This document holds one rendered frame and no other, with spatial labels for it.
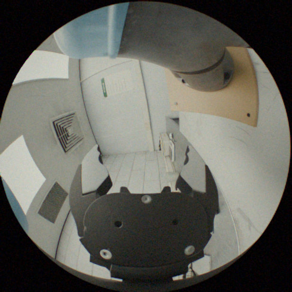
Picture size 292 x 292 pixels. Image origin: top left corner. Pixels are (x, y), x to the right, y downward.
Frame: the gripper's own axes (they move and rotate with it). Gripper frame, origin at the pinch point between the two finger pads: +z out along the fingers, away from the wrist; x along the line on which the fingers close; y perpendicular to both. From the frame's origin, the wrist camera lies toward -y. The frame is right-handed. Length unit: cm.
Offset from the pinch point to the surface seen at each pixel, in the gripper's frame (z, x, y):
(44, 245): -84, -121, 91
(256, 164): -8.6, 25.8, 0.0
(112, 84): 146, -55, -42
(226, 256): -34, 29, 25
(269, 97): -7.9, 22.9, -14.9
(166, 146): 99, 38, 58
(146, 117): 136, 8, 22
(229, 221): -17.0, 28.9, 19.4
